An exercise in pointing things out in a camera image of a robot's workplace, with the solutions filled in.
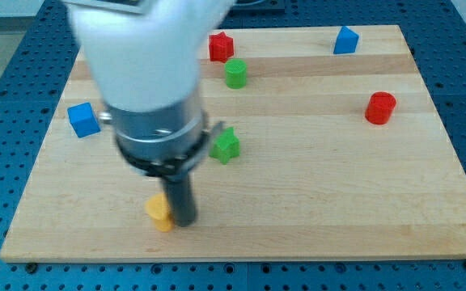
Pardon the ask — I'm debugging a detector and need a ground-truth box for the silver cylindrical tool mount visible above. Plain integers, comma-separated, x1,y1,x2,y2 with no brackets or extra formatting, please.
105,88,223,177

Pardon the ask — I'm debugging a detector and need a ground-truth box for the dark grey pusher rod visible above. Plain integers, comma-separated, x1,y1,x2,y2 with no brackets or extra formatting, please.
161,174,197,227

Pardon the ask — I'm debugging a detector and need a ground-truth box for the yellow block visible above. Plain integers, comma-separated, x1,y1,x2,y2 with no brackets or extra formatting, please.
144,192,175,232

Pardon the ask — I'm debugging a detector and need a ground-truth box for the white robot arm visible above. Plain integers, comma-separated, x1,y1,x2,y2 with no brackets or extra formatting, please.
66,0,233,226

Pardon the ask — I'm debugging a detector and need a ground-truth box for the green star block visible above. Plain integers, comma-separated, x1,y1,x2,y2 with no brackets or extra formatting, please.
209,127,240,165

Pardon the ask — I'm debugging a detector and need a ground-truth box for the red star block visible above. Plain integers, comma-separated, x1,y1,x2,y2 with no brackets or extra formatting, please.
208,32,235,63

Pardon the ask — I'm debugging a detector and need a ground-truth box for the blue cube block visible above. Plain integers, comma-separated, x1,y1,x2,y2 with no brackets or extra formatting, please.
67,103,100,138

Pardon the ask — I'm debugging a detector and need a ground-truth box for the green cylinder block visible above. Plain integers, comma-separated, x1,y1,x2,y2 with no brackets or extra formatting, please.
224,58,248,89

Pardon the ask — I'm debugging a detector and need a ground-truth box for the wooden board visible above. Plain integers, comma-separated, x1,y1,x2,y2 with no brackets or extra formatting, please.
0,25,466,263

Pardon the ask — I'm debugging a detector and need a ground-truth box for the blue triangular prism block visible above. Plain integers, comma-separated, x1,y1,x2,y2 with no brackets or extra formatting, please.
333,26,359,54

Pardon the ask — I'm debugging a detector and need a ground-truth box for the red cylinder block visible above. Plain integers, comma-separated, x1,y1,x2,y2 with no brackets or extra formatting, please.
365,91,396,125

